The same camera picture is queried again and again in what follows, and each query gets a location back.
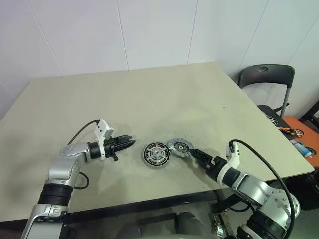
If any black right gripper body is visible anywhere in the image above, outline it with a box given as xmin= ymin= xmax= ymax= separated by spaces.
xmin=204 ymin=155 xmax=227 ymax=180

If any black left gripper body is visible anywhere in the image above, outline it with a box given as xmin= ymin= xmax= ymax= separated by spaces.
xmin=103 ymin=138 xmax=119 ymax=162

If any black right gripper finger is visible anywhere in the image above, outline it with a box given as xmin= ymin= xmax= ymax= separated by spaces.
xmin=190 ymin=148 xmax=215 ymax=163
xmin=195 ymin=158 xmax=210 ymax=170

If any motor stator with copper windings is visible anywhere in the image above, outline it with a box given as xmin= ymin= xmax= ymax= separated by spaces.
xmin=142 ymin=142 xmax=171 ymax=170

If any rusty metal table foot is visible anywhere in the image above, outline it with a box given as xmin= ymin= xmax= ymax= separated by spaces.
xmin=211 ymin=214 xmax=234 ymax=236

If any dark grey rounded shape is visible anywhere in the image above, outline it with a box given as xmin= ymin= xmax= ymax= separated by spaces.
xmin=178 ymin=211 xmax=210 ymax=235

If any blue cylinder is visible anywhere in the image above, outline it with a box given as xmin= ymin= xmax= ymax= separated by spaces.
xmin=290 ymin=140 xmax=316 ymax=157

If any orange side table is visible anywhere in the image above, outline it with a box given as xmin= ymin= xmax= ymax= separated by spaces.
xmin=279 ymin=116 xmax=319 ymax=167

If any black bucket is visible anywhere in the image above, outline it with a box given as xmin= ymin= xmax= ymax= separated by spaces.
xmin=308 ymin=168 xmax=319 ymax=200

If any black folding chair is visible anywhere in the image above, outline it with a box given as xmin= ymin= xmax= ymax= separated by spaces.
xmin=234 ymin=64 xmax=296 ymax=127

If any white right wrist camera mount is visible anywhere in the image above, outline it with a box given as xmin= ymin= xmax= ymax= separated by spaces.
xmin=215 ymin=141 xmax=241 ymax=186

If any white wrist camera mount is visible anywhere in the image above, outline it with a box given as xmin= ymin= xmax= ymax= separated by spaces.
xmin=94 ymin=119 xmax=115 ymax=160
xmin=215 ymin=141 xmax=241 ymax=186

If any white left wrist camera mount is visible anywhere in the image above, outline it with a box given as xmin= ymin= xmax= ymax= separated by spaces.
xmin=94 ymin=119 xmax=115 ymax=160

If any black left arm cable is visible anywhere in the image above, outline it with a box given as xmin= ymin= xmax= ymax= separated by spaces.
xmin=67 ymin=120 xmax=100 ymax=190

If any black table frame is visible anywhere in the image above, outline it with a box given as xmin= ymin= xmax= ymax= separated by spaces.
xmin=59 ymin=189 xmax=250 ymax=225

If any black metal rack frame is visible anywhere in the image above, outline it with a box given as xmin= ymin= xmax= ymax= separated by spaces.
xmin=298 ymin=96 xmax=319 ymax=125

